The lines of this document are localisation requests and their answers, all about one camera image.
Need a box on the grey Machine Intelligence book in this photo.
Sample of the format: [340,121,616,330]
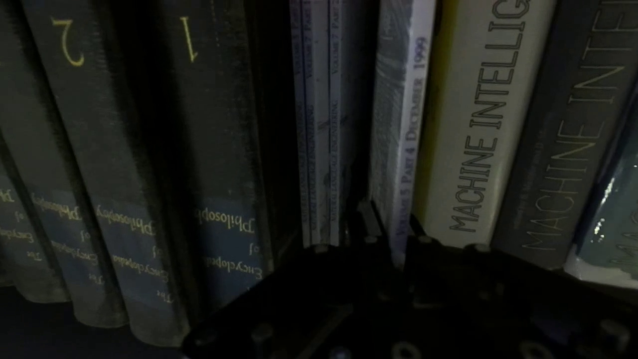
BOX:
[492,0,638,270]

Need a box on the plastic-wrapped green book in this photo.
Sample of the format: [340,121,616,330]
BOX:
[564,105,638,290]

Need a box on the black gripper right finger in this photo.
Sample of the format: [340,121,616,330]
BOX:
[406,218,434,256]

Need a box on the thin white journal stack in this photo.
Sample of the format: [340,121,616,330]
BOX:
[289,0,378,248]

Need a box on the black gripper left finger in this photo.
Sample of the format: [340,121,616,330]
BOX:
[356,202,386,252]

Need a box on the thin white book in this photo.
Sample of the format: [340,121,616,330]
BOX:
[368,0,436,266]

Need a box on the white Machine Intelligence 8 book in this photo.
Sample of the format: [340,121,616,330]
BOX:
[414,0,556,248]

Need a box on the dark green volume 2 book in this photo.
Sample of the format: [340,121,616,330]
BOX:
[20,0,189,348]

